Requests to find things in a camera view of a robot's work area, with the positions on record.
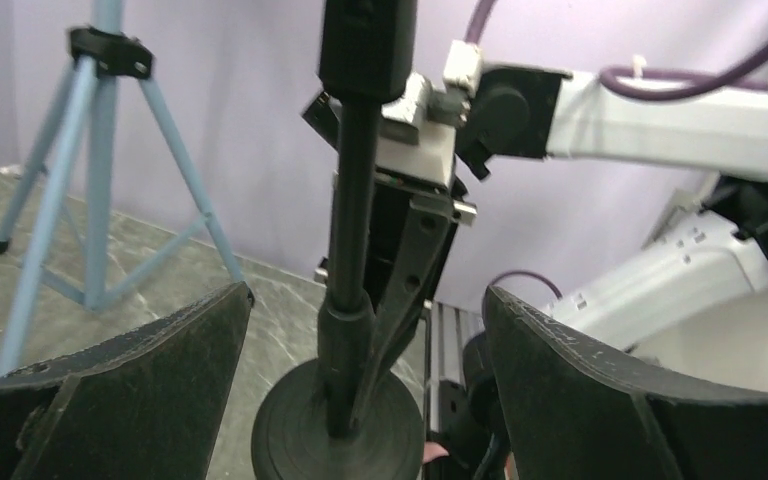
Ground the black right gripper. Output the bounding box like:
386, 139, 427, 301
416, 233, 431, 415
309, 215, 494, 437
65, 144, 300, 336
302, 91, 477, 427

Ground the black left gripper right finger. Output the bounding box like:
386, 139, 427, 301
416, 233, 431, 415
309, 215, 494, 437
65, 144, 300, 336
482, 287, 768, 479

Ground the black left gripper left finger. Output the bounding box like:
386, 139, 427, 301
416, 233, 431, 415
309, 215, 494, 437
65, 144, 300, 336
0, 282, 251, 479

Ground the black round-base mic stand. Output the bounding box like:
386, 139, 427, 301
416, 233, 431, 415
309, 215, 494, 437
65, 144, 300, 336
251, 0, 424, 479

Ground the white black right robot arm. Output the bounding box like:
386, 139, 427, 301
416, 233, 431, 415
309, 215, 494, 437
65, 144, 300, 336
364, 64, 768, 391

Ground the light blue music stand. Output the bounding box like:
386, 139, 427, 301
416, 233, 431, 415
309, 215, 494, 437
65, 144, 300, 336
0, 1, 244, 377

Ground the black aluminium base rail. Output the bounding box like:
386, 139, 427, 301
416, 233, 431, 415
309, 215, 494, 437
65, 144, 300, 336
422, 303, 513, 479

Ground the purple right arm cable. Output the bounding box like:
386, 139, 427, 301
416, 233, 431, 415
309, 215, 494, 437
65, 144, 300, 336
463, 0, 768, 104

